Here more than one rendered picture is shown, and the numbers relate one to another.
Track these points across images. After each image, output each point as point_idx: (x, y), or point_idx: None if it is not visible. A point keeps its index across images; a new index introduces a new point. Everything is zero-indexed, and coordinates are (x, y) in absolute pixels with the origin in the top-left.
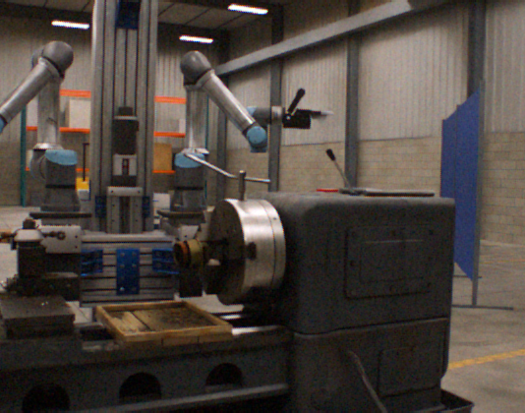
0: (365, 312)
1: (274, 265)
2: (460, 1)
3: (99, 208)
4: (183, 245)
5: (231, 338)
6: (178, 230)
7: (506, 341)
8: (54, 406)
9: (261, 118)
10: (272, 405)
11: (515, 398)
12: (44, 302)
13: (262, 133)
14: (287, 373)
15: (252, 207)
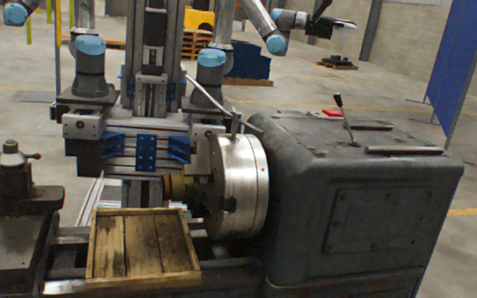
0: (340, 264)
1: (254, 218)
2: None
3: (130, 89)
4: (166, 181)
5: (199, 284)
6: (191, 125)
7: (463, 197)
8: None
9: (284, 23)
10: None
11: (460, 260)
12: (17, 231)
13: (281, 42)
14: None
15: (240, 154)
